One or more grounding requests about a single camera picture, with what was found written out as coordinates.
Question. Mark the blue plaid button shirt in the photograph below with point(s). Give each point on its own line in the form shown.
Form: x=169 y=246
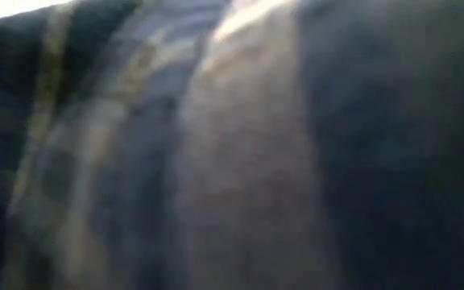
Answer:
x=216 y=161

